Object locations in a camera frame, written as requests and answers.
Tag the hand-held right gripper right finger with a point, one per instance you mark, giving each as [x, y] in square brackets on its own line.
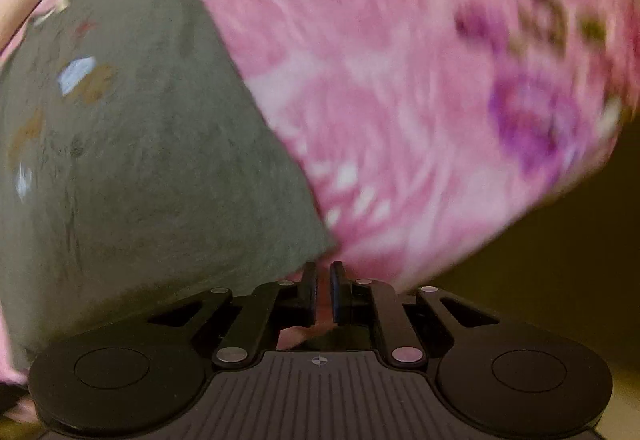
[336, 292]

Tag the pink floral blanket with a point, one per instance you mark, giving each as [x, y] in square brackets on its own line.
[375, 95]

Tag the grey printed t-shirt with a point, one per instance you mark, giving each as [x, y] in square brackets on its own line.
[150, 145]

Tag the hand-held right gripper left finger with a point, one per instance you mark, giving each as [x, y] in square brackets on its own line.
[311, 290]

